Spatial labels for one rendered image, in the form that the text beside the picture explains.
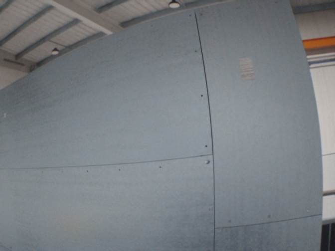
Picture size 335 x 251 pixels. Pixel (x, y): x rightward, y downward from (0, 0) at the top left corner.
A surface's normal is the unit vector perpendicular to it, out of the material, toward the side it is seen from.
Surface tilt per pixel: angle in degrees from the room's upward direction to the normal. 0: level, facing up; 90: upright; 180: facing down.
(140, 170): 90
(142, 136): 90
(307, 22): 90
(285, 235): 90
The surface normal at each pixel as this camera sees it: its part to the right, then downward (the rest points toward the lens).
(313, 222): -0.50, -0.11
